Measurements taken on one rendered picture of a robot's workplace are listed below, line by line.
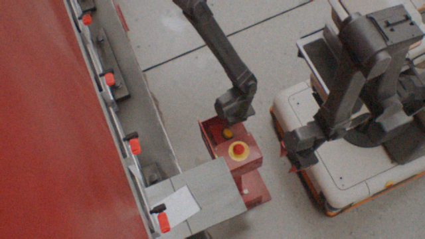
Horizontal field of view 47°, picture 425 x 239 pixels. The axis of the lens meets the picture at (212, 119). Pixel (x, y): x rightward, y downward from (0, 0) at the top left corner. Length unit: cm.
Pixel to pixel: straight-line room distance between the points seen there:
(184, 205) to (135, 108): 43
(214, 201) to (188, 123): 121
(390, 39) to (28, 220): 71
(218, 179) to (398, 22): 72
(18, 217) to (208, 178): 111
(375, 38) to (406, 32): 6
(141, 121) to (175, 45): 121
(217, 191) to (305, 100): 102
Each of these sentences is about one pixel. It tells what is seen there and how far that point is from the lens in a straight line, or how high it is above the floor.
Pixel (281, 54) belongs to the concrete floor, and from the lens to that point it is 276.
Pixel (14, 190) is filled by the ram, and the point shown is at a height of 205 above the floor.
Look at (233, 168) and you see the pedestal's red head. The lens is 168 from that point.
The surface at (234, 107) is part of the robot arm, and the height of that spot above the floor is 100.
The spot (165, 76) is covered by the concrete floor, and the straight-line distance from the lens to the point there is 273.
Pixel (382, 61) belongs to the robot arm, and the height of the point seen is 161.
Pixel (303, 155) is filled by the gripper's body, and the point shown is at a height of 109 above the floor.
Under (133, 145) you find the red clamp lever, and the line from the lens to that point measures 118.
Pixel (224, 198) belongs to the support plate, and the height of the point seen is 100.
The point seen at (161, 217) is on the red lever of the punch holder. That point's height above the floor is 129.
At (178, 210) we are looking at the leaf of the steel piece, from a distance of 143.
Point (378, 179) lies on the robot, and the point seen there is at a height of 28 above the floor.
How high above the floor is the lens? 239
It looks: 67 degrees down
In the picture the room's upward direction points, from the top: 10 degrees counter-clockwise
